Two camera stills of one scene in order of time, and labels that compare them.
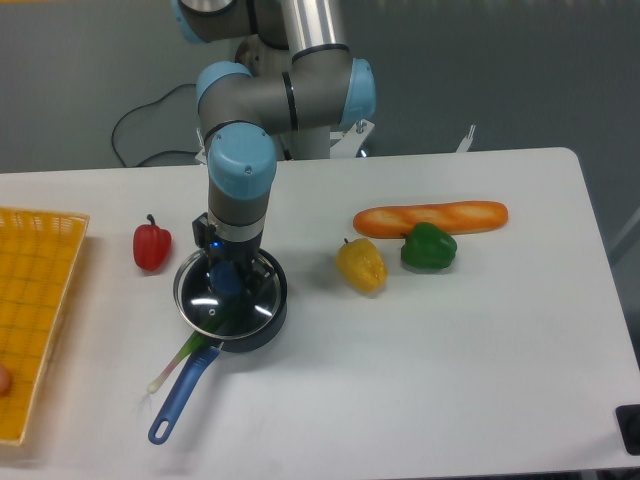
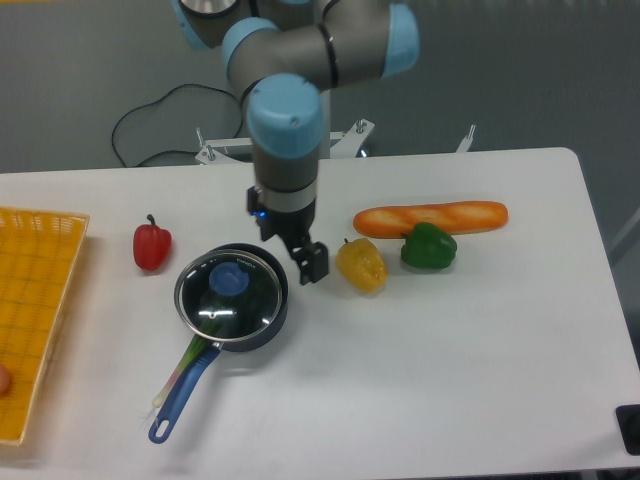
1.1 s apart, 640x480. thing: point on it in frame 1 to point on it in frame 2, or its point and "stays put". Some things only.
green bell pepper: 427,247 stays put
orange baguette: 390,221 stays put
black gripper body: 238,255 to 293,227
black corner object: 628,421 stays put
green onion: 187,346 to 200,340
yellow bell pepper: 361,265 stays put
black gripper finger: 259,273 to 319,261
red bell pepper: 152,245 stays put
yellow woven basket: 39,254 stays put
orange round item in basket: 6,382 stays put
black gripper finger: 248,284 to 304,259
